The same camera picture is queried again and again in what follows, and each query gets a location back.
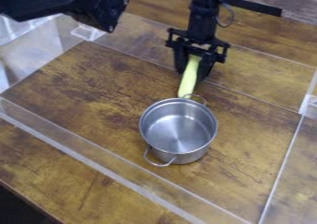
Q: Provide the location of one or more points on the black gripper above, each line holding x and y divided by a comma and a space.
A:
197, 40

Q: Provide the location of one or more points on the stainless steel pot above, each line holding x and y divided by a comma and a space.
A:
179, 128

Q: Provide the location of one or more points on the black bar on table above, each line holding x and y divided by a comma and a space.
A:
258, 7

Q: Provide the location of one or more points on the clear acrylic triangle stand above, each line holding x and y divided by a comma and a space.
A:
88, 33

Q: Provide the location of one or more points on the clear acrylic barrier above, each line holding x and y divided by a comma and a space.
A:
185, 203

